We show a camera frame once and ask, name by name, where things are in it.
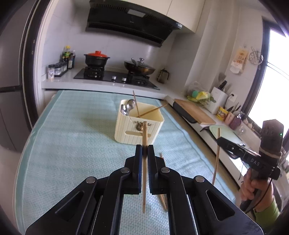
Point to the wooden cutting board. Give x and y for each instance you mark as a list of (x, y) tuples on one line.
[(200, 116)]

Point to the black wok with lid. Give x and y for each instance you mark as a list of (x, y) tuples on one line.
[(138, 67)]

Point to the black gas stove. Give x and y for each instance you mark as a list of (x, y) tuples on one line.
[(115, 77)]

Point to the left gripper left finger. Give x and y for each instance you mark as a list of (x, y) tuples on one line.
[(101, 210)]

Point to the white knife block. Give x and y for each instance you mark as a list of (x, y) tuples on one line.
[(219, 98)]

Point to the purple soap dispenser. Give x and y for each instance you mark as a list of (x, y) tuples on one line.
[(236, 122)]

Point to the sauce bottles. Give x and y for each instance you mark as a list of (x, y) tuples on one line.
[(68, 56)]

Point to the black range hood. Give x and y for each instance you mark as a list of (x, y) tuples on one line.
[(130, 20)]

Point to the grey refrigerator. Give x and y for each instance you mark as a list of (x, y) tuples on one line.
[(18, 107)]

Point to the yellow green sponge bag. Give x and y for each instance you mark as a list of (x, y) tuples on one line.
[(198, 95)]

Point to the white ribbed utensil holder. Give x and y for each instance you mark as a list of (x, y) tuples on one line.
[(129, 129)]

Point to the metal spoon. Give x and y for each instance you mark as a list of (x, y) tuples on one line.
[(126, 108)]

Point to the dark glass kettle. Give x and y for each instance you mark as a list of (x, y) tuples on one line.
[(163, 76)]

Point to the spice jar rack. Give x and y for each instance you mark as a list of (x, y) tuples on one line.
[(56, 70)]

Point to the pink cup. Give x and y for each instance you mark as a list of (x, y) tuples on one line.
[(230, 116)]

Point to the light blue woven mat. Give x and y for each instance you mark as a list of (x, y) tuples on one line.
[(74, 139)]

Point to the wooden chopstick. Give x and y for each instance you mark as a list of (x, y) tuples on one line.
[(217, 157), (163, 200), (155, 109), (144, 164), (136, 104)]

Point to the green cutting board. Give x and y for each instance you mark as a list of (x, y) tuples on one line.
[(226, 133)]

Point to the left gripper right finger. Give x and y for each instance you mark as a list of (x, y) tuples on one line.
[(177, 188)]

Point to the black pot red lid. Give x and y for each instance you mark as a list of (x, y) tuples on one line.
[(96, 59)]

